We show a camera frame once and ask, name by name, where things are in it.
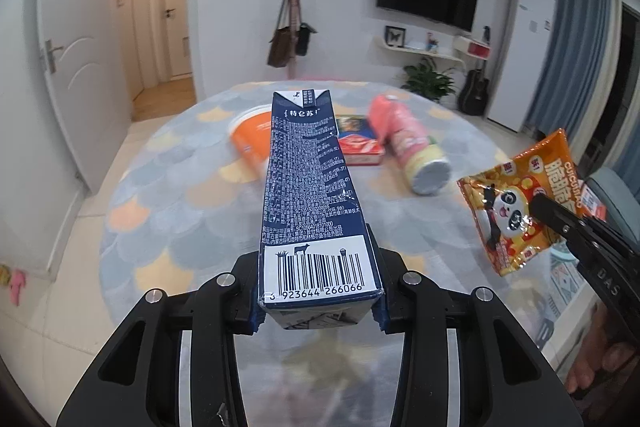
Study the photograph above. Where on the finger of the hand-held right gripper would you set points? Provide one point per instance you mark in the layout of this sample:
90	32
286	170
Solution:
552	214

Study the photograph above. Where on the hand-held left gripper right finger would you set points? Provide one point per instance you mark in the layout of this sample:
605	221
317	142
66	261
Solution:
395	292

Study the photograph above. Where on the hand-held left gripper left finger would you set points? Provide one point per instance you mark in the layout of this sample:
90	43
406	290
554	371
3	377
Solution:
242	297

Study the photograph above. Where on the orange panda snack packet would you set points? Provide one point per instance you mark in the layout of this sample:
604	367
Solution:
505	217

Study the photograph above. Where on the blue and white milk carton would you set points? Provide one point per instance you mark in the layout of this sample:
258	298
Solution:
305	182

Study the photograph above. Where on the person's right hand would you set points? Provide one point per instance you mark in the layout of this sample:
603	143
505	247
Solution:
592	367

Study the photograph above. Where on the patterned floor rug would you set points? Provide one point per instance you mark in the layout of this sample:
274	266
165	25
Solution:
562	302

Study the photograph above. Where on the teal sofa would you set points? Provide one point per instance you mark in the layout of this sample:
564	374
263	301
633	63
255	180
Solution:
622	197

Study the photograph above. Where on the blue-grey curtain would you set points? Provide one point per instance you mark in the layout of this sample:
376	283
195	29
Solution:
631	117
575	47

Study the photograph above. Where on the black acoustic guitar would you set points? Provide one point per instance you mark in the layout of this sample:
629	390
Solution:
474	94

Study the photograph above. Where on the red flat packet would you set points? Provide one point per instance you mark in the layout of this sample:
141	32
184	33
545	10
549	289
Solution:
360	147

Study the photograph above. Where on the pink chips can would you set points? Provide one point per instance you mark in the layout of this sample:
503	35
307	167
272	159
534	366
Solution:
400	132

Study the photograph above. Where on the white refrigerator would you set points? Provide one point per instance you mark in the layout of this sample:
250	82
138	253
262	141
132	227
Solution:
522	57

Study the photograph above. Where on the red and white paper cup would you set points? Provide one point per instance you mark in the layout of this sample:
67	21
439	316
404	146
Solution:
250	132

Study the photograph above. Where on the green potted plant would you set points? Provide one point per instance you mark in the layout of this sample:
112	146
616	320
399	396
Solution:
430	82

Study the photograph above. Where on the red and white shelf box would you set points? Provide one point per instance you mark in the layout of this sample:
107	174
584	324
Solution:
475	49

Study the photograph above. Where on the white curved low shelf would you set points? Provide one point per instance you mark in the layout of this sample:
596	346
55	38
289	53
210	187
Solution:
420	53

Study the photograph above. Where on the pink floor toy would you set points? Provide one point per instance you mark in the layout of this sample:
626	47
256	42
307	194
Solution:
15	284

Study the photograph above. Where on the brown handbag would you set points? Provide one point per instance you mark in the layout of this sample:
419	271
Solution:
281	49

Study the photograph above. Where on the small black bag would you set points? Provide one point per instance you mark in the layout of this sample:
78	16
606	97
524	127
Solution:
304	41

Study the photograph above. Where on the white room door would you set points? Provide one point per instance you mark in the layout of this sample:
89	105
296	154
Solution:
85	57

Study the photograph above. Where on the white hallway door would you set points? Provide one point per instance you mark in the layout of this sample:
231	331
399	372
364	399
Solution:
176	7

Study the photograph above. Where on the butterfly picture frame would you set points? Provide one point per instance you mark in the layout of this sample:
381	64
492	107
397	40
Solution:
395	36

